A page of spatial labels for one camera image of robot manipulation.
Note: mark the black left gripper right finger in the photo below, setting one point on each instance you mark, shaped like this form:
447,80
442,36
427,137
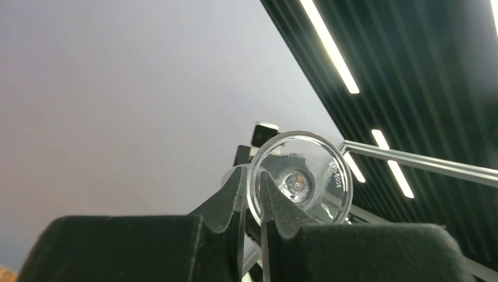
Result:
295,247

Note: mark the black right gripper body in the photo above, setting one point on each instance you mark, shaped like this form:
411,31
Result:
242,155

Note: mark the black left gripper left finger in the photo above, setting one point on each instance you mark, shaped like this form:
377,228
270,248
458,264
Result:
204,245

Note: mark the clear wine glass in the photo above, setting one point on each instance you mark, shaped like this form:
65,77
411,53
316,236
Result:
307,170

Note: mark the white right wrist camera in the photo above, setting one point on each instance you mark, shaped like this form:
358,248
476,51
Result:
262,133

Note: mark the aluminium enclosure frame post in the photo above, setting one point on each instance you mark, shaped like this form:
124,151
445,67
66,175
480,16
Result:
396,186

